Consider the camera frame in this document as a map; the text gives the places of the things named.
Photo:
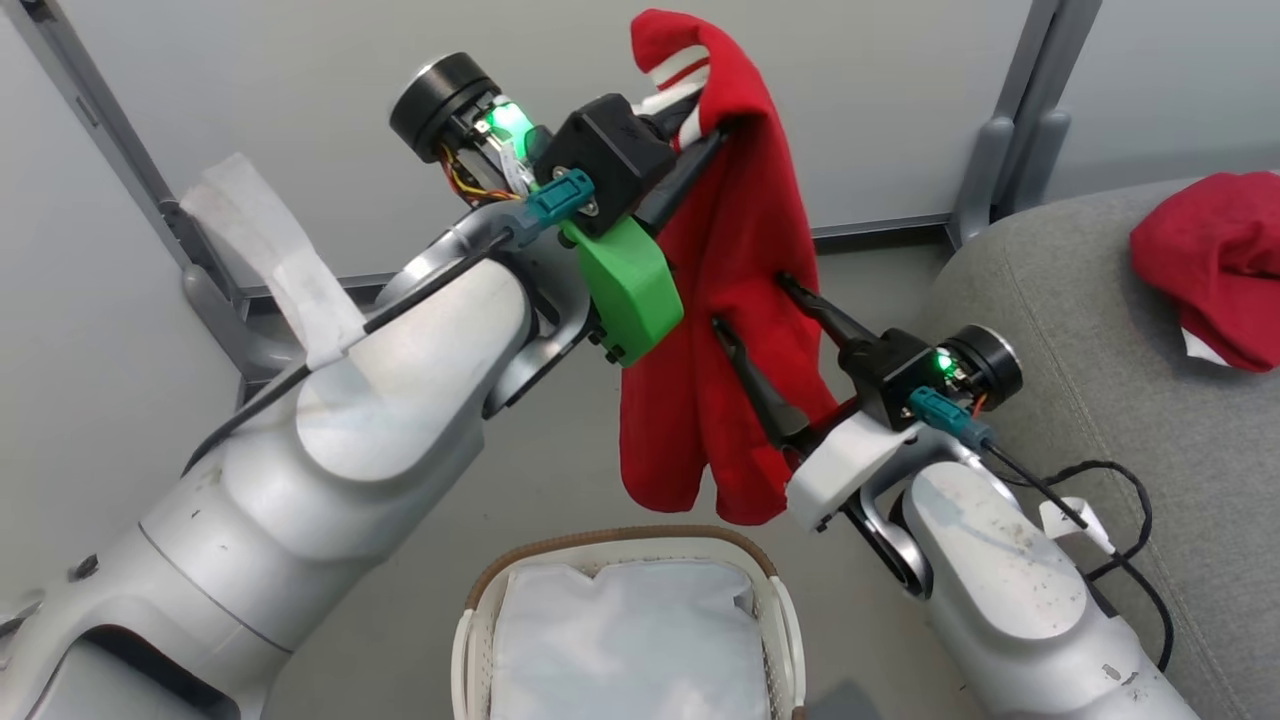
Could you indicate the grey fabric sofa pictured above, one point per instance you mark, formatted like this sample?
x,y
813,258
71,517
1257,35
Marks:
x,y
1080,330

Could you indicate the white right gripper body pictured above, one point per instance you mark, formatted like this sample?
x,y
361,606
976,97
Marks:
x,y
850,470

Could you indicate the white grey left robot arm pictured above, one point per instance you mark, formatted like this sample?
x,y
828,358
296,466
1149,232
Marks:
x,y
350,450

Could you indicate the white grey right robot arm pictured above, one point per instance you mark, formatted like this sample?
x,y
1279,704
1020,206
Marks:
x,y
1000,600

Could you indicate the white tape strip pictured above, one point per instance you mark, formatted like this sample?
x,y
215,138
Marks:
x,y
270,250

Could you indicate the red garment with white stripes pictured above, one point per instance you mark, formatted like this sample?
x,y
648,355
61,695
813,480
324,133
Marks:
x,y
730,300

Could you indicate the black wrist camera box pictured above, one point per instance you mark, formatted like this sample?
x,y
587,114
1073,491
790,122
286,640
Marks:
x,y
890,375
605,150

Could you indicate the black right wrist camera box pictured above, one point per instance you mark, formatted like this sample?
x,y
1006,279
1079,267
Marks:
x,y
890,375

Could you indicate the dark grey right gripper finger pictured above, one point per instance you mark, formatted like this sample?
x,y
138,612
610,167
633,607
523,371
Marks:
x,y
825,315
760,390

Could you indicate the white laundry basket brown rim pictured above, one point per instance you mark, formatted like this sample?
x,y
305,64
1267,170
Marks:
x,y
790,620

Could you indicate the grey partition post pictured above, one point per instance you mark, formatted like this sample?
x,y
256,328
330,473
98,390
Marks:
x,y
90,110
1045,60

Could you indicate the grey partition foot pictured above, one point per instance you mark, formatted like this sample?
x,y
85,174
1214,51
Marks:
x,y
985,185
225,330
1052,155

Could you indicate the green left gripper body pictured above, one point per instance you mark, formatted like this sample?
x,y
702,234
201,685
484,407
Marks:
x,y
625,290

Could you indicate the white basket liner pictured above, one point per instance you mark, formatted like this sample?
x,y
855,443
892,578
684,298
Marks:
x,y
630,650

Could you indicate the small white tape tag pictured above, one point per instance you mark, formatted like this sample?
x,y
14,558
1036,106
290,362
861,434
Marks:
x,y
1072,520

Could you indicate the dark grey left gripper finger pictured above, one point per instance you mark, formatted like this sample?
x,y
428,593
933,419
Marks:
x,y
685,175
672,122

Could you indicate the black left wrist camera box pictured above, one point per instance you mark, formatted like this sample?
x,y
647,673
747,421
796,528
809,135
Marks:
x,y
605,150

